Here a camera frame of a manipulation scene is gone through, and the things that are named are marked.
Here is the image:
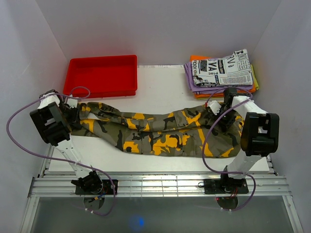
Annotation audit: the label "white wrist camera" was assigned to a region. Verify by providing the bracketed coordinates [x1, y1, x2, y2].
[207, 100, 222, 116]
[65, 97, 78, 109]

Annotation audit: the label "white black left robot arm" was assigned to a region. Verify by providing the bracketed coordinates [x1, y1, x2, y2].
[30, 89, 104, 194]

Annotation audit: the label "yellow-green folded trousers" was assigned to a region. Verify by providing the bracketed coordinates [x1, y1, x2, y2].
[251, 65, 259, 91]

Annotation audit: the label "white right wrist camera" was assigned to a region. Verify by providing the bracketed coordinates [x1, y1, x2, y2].
[207, 100, 222, 116]

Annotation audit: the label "orange folded trousers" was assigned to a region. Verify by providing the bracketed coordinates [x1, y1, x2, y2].
[190, 54, 257, 100]

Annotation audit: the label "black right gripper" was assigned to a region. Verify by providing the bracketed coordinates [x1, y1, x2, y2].
[211, 107, 237, 133]

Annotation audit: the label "purple folded trousers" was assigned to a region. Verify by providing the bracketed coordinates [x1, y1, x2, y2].
[184, 62, 259, 94]

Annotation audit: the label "newspaper print folded trousers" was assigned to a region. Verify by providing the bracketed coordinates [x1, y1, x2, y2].
[191, 49, 253, 87]

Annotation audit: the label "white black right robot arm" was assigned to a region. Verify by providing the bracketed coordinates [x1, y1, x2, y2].
[217, 87, 279, 193]

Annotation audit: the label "camouflage yellow green trousers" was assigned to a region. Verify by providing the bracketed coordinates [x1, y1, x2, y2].
[72, 102, 244, 158]

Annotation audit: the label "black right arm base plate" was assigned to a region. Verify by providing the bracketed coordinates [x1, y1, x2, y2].
[198, 178, 249, 194]

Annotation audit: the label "aluminium frame rail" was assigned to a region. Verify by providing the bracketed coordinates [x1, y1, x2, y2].
[28, 174, 292, 198]

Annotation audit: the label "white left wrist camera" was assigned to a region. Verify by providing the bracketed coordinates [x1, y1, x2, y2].
[65, 97, 78, 109]

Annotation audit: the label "red plastic tray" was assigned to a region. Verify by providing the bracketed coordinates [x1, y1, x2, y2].
[63, 55, 138, 98]

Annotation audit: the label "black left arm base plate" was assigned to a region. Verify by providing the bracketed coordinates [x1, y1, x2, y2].
[74, 179, 119, 195]

